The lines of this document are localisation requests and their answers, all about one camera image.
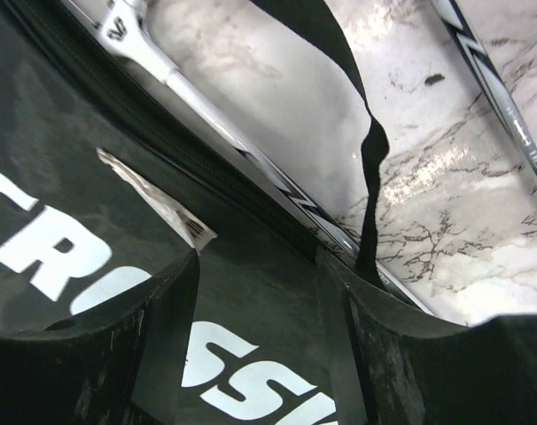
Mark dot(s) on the black racket bag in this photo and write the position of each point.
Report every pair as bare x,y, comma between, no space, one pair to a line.
99,192

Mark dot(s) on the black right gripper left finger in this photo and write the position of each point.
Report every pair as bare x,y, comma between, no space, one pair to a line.
120,362

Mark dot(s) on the white badminton racket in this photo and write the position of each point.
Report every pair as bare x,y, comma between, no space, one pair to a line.
120,28

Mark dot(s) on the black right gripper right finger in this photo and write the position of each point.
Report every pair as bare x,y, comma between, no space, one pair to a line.
391,363

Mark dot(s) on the silver badminton racket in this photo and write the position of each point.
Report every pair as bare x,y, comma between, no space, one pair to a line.
488,78

